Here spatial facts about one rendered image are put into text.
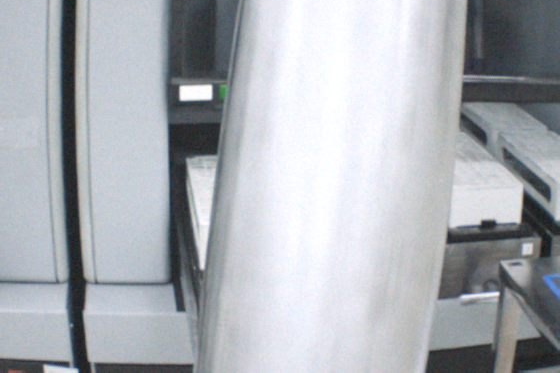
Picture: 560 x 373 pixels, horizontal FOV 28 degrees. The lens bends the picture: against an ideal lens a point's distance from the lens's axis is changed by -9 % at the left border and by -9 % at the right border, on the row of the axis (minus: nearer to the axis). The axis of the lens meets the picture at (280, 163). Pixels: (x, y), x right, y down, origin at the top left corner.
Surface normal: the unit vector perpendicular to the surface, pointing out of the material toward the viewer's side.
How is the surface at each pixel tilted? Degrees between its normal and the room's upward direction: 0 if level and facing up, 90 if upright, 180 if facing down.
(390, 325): 77
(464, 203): 90
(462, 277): 90
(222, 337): 73
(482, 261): 90
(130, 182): 90
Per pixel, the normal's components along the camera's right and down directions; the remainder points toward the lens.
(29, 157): 0.12, 0.25
